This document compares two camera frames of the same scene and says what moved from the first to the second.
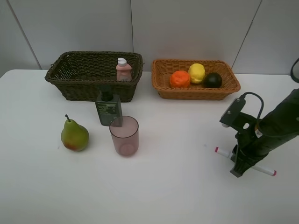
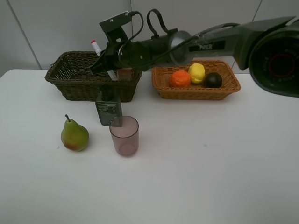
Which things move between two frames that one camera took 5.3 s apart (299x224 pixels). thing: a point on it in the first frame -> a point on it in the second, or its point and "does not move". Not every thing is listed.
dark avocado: [212, 80] does not move
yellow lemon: [196, 73] does not move
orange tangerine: [179, 79] does not move
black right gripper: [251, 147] -> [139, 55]
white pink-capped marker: [229, 154] -> [96, 47]
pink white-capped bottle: [124, 70] does not move
